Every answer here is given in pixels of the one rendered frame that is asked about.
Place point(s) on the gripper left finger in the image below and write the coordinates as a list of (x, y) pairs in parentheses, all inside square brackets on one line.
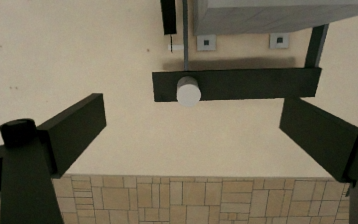
[(26, 190)]

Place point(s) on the black straight rod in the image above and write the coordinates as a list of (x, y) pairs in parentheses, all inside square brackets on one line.
[(169, 17)]

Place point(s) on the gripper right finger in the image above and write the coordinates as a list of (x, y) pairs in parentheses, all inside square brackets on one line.
[(331, 141)]

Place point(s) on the grey cylinder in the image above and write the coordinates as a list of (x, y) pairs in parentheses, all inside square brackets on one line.
[(188, 93)]

